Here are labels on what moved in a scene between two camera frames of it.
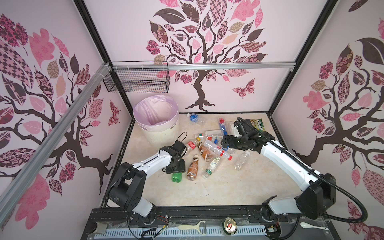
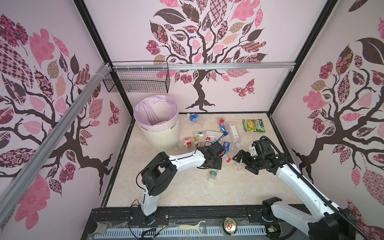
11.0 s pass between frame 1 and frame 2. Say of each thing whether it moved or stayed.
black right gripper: moved
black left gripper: moved
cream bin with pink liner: stayed
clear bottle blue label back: stayed
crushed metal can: stayed
